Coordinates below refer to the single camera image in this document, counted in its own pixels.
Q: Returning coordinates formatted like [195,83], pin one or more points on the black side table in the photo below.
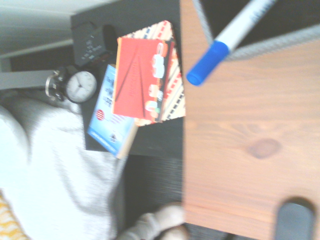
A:
[155,140]

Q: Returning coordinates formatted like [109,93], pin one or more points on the grey fabric desk organiser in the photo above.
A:
[275,41]

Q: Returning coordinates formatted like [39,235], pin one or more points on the black alarm clock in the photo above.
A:
[80,86]

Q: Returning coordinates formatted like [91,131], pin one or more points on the white marker with blue cap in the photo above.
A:
[225,47]

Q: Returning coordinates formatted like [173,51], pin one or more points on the striped patterned book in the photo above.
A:
[175,95]

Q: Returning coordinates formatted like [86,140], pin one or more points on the red book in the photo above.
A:
[137,80]

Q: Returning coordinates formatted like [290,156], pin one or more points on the white bedding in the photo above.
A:
[55,162]

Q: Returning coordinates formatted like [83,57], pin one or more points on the grey bed frame bar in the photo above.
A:
[25,79]

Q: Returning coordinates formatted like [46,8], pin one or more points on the blue paperback book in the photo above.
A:
[107,125]

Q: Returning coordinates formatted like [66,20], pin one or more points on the yellow patterned fabric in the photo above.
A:
[7,222]

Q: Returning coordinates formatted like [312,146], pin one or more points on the black box device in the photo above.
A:
[86,47]

